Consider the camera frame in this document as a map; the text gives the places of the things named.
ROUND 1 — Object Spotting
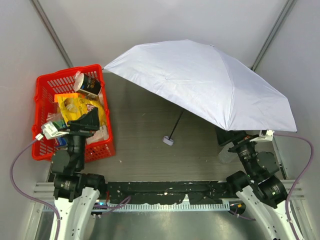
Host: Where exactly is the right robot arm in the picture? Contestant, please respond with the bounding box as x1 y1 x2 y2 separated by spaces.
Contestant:
215 127 304 240

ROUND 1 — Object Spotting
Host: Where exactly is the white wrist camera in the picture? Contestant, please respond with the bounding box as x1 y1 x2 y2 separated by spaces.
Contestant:
253 129 275 142
41 121 68 140

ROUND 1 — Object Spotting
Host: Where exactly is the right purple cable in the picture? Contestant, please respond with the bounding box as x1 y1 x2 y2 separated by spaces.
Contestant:
273 132 315 240

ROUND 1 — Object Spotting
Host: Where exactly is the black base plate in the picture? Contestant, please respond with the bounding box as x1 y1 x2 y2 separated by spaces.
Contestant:
101 181 237 205

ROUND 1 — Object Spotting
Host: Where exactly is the clear plastic water bottle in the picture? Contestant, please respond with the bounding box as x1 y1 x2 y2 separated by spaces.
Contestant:
218 145 238 164

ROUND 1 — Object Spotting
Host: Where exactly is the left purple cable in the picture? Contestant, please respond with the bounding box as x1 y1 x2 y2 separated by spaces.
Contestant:
9 134 62 240

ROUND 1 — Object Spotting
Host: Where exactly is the lavender folding umbrella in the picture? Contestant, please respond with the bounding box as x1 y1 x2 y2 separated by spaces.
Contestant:
104 40 297 132

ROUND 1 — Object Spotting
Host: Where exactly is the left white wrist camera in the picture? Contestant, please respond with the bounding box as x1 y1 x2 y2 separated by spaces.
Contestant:
41 121 68 140

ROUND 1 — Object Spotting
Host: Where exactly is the orange packet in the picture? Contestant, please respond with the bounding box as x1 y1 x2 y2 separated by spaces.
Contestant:
54 93 79 103

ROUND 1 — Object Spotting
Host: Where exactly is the blue snack packet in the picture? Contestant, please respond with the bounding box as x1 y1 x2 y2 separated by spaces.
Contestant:
54 119 69 148

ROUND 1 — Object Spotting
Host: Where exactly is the yellow Lay's chips bag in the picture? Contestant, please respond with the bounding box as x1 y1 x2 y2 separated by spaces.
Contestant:
57 94 107 126

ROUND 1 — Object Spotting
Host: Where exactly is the white slotted cable duct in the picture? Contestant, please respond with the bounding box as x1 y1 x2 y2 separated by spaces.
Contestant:
42 202 231 213

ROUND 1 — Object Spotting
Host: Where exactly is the red plastic basket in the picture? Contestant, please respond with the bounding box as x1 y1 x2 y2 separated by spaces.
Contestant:
32 64 116 163

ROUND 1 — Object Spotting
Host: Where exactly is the clear pink snack packet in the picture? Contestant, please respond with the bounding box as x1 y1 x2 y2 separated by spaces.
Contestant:
46 112 63 122

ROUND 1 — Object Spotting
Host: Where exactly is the purple cable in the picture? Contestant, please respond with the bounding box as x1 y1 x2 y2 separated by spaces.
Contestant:
9 134 62 240
273 132 315 240

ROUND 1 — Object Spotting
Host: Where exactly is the black and white carton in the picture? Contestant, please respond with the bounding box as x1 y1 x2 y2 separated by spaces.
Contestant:
72 71 102 98

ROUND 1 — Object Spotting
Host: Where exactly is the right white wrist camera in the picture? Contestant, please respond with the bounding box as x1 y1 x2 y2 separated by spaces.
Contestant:
253 129 275 142

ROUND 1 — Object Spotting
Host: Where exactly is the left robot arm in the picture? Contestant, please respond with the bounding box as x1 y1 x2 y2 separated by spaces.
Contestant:
50 107 107 240

